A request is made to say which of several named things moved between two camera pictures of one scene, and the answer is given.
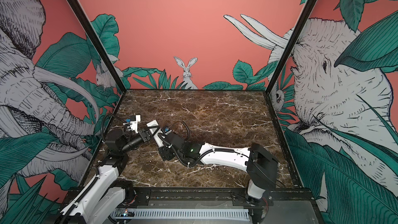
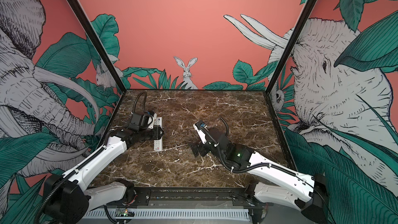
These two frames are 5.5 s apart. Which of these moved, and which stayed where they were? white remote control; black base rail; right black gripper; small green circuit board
Moved: white remote control; right black gripper
Stayed: black base rail; small green circuit board
